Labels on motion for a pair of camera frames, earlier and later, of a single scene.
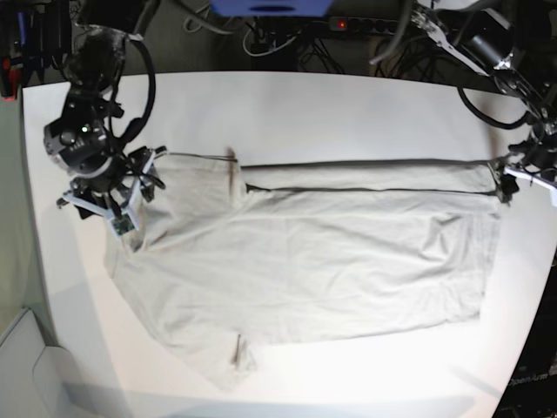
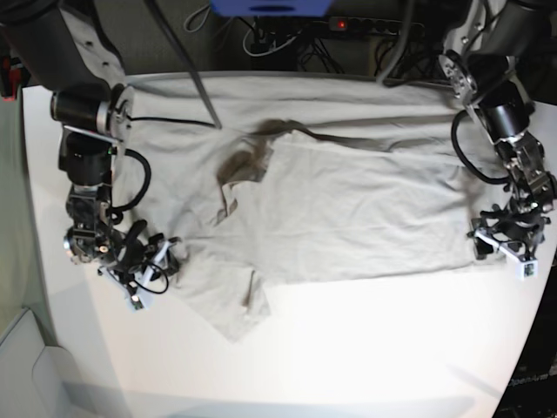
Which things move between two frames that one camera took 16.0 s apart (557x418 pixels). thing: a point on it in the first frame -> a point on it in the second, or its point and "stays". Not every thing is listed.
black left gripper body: x=86 y=151 -> x=124 y=253
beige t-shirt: x=221 y=257 -> x=261 y=179
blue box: x=269 y=8 stays
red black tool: x=10 y=77 stays
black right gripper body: x=539 y=151 -> x=520 y=219
